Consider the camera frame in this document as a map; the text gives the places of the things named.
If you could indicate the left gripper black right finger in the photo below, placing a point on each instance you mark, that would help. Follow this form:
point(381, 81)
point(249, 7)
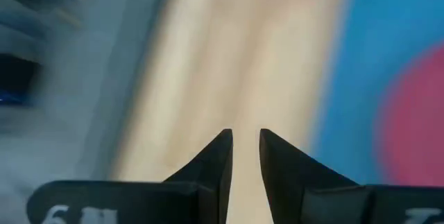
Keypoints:
point(288, 182)

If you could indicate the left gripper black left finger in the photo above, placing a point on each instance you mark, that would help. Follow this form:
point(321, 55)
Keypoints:
point(211, 179)

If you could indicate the pink-red round plate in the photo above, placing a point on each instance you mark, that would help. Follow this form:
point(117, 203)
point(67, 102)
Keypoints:
point(416, 123)

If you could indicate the blue plastic tray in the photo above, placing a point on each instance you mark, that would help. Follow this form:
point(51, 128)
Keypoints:
point(367, 61)

